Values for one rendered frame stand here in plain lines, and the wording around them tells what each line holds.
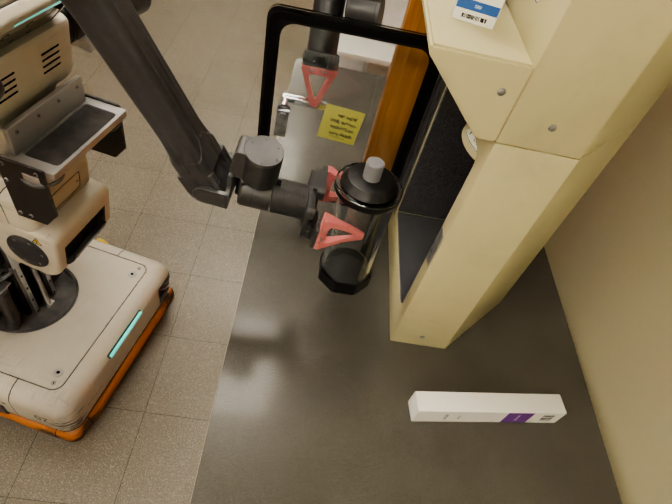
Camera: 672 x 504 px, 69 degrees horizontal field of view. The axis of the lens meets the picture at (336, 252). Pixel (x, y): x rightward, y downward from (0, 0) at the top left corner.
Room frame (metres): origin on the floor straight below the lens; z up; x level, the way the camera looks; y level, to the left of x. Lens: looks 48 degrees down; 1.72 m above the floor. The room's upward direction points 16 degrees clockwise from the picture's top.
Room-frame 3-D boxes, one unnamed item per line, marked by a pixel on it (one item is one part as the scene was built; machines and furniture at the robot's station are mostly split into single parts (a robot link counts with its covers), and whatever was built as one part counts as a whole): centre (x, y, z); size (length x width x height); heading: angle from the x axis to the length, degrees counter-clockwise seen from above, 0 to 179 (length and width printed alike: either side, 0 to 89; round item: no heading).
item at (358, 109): (0.80, 0.06, 1.19); 0.30 x 0.01 x 0.40; 101
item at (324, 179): (0.62, 0.02, 1.18); 0.09 x 0.07 x 0.07; 100
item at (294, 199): (0.57, 0.09, 1.18); 0.10 x 0.07 x 0.07; 9
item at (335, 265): (0.59, -0.02, 1.14); 0.11 x 0.11 x 0.21
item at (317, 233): (0.55, 0.01, 1.18); 0.09 x 0.07 x 0.07; 99
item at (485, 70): (0.68, -0.07, 1.46); 0.32 x 0.11 x 0.10; 9
